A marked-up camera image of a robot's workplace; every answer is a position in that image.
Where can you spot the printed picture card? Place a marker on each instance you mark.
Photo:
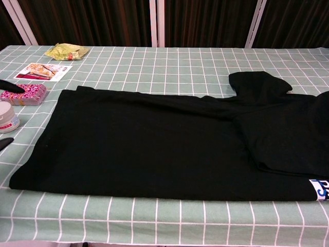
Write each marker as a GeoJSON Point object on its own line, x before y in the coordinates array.
{"type": "Point", "coordinates": [41, 72]}

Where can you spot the white plastic jar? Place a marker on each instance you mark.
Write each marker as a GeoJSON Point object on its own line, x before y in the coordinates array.
{"type": "Point", "coordinates": [7, 118]}

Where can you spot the pink patterned card deck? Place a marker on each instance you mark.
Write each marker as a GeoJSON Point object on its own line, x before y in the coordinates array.
{"type": "Point", "coordinates": [33, 95]}

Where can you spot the black T-shirt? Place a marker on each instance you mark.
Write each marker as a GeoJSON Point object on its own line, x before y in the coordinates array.
{"type": "Point", "coordinates": [141, 144]}

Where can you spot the black pleated curtain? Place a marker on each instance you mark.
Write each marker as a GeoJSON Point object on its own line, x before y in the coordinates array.
{"type": "Point", "coordinates": [90, 20]}
{"type": "Point", "coordinates": [6, 23]}
{"type": "Point", "coordinates": [205, 20]}
{"type": "Point", "coordinates": [295, 20]}

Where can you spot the yellow green snack packet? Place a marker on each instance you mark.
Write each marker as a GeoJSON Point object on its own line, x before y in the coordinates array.
{"type": "Point", "coordinates": [64, 52]}

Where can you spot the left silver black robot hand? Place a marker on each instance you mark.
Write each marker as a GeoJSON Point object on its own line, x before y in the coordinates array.
{"type": "Point", "coordinates": [11, 86]}

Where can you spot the green white checked tablecloth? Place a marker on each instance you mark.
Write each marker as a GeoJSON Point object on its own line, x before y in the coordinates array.
{"type": "Point", "coordinates": [154, 67]}

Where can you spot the white metal frame post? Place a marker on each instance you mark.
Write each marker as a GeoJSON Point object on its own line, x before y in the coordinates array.
{"type": "Point", "coordinates": [156, 23]}
{"type": "Point", "coordinates": [255, 23]}
{"type": "Point", "coordinates": [22, 23]}

